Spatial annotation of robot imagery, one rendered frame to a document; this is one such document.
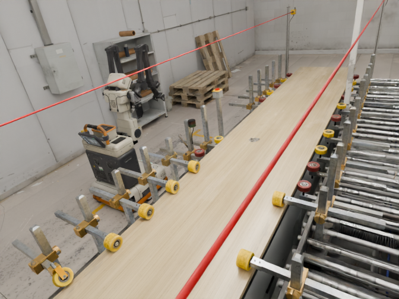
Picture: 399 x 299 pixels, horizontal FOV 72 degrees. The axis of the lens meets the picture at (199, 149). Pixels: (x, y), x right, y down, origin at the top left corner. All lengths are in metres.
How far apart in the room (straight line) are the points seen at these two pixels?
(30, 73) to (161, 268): 3.44
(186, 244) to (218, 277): 0.25
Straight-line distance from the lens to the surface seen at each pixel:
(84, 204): 1.61
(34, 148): 4.42
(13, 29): 4.29
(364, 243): 1.65
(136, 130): 3.14
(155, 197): 2.02
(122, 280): 1.42
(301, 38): 9.67
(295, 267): 1.12
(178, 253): 1.43
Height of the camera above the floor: 1.97
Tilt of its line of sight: 29 degrees down
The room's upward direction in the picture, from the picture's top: 8 degrees counter-clockwise
